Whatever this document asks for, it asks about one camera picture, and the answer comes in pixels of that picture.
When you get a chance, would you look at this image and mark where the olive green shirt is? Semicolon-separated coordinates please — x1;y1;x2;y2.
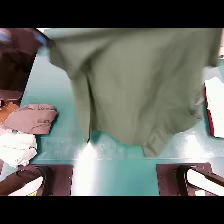
43;28;224;158

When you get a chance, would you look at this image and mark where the brown garment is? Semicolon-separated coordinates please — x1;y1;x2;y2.
2;103;59;136

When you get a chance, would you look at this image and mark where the white and red garment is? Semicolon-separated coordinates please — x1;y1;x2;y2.
203;76;224;139

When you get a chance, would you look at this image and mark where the black garment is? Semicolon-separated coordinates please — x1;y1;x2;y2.
0;53;38;102

